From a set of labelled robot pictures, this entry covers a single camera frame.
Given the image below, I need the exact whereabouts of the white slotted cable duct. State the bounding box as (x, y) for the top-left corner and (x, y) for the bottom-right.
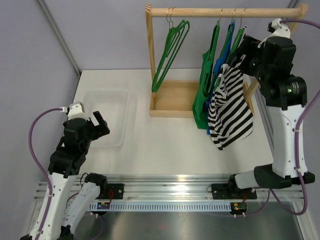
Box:
(88, 202), (231, 212)

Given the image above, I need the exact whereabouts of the green tank top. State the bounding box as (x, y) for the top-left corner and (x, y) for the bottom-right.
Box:
(192, 47), (216, 130)

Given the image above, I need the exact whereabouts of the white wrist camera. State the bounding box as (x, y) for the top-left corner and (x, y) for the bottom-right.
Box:
(257, 18), (291, 49)
(67, 101), (89, 121)

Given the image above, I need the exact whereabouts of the wooden clothes rack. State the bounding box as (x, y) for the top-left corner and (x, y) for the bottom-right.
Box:
(145, 3), (309, 118)

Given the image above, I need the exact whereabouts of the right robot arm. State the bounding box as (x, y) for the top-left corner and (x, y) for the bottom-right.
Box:
(226, 36), (316, 198)

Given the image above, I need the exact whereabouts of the green hanger of blue top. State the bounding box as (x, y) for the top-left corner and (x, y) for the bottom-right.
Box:
(217, 18), (235, 65)

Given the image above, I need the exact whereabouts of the purple cable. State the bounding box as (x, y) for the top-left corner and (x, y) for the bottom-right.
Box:
(28, 107), (63, 235)
(268, 19), (320, 216)

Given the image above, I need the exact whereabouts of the empty green hanger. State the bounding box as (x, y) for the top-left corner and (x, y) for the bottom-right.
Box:
(151, 19), (191, 93)
(152, 18), (188, 91)

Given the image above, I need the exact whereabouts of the white plastic basket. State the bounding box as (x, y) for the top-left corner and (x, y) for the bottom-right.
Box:
(82, 89), (130, 149)

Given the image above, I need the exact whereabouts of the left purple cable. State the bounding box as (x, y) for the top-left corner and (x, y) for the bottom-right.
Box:
(28, 107), (63, 235)

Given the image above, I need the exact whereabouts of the empty green hanger front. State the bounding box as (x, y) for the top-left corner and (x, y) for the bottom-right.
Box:
(151, 19), (191, 93)

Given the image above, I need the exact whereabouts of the empty green hanger back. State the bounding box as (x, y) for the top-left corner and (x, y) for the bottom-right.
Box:
(152, 18), (188, 91)

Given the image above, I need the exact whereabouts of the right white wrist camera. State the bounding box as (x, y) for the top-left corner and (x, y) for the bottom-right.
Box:
(257, 18), (291, 49)

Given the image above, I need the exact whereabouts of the striped black white tank top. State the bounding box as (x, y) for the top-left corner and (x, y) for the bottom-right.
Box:
(207, 63), (254, 151)

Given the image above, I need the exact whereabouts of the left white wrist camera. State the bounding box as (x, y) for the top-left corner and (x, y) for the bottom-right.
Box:
(67, 101), (89, 121)

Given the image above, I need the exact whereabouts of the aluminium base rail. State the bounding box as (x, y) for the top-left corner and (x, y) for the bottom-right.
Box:
(33, 173), (307, 201)

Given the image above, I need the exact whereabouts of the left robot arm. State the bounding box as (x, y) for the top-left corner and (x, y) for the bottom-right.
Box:
(22, 107), (110, 240)

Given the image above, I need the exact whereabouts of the green hanger of striped top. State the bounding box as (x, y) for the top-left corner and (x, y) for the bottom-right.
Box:
(213, 8), (247, 91)

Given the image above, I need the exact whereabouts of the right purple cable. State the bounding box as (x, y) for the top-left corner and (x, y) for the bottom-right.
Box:
(268, 19), (320, 216)

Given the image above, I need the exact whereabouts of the blue tank top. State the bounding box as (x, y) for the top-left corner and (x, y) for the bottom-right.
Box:
(205, 21), (237, 136)

